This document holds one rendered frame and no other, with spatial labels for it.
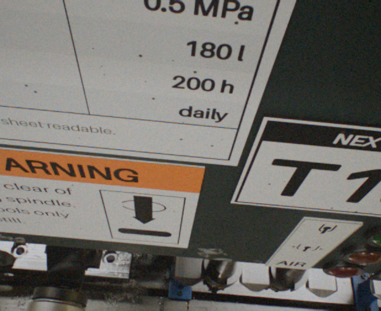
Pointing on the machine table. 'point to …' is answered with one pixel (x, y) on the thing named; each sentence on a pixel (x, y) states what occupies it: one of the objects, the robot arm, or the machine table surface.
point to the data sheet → (129, 74)
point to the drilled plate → (120, 275)
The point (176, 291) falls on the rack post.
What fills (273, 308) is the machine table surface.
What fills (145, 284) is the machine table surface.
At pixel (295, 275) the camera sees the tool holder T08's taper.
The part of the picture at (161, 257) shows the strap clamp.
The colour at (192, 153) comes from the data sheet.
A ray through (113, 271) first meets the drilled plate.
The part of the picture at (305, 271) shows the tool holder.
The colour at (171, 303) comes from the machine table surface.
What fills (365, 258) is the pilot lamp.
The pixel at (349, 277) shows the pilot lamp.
